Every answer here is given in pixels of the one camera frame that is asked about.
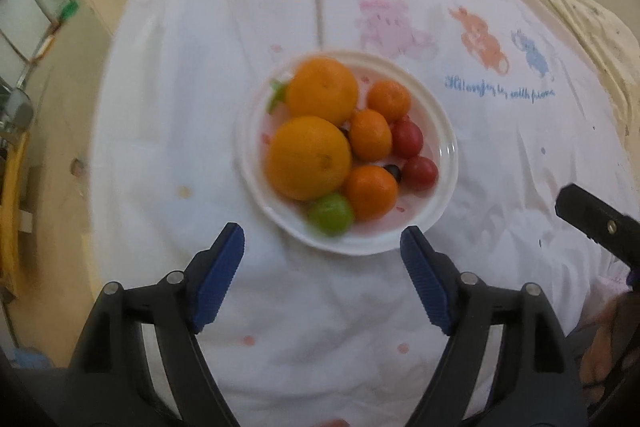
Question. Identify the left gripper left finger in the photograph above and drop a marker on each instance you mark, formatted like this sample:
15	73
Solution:
108	382

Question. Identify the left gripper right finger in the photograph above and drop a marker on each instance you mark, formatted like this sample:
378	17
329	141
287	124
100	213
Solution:
535	381

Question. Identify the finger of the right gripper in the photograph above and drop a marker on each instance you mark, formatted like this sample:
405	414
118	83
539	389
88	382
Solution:
616	233

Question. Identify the red cherry tomato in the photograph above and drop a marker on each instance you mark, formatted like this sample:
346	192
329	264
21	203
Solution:
407	139
419	173

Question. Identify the small mandarin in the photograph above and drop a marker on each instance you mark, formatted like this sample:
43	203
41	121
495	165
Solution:
370	136
371	192
389	98

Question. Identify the green grape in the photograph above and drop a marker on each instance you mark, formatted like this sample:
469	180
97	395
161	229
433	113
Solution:
331	215

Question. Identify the person's right hand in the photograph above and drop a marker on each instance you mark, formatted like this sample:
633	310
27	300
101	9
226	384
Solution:
615	325

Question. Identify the cream patterned blanket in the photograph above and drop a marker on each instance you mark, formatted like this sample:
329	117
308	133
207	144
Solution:
614	50

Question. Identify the white pink plate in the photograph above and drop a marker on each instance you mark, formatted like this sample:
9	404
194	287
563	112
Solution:
265	111

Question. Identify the red cherry tomato on plate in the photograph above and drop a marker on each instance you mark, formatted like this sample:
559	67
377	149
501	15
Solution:
407	139

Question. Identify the large orange bottom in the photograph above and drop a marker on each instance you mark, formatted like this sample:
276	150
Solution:
307	158

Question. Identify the large orange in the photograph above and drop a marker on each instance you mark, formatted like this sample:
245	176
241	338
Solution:
322	87
307	158

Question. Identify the large orange top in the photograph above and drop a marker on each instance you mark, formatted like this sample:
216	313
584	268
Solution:
322	87

